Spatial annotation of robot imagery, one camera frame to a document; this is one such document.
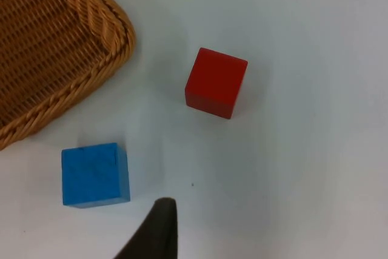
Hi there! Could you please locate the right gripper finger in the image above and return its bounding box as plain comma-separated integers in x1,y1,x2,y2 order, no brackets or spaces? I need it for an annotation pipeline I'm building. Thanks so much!
112,197,179,259

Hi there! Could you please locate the blue cube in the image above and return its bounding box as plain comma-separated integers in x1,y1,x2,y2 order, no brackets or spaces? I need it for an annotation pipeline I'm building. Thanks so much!
61,142,132,209

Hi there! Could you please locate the red cube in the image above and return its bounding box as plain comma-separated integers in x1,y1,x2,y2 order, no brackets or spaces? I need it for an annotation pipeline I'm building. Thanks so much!
184,47,249,120

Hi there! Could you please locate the pale brown wicker basket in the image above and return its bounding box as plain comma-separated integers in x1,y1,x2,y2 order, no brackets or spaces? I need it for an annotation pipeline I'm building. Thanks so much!
0,0,137,152

